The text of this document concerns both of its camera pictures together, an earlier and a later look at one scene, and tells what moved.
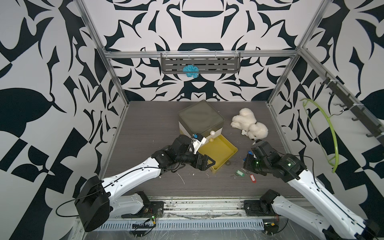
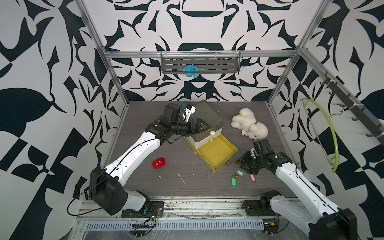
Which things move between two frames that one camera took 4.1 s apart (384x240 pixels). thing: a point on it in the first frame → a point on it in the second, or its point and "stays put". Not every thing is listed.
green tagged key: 238,172 stays put
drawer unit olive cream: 200,118 stays put
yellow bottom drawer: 220,149 stays put
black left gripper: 203,166 → 199,122
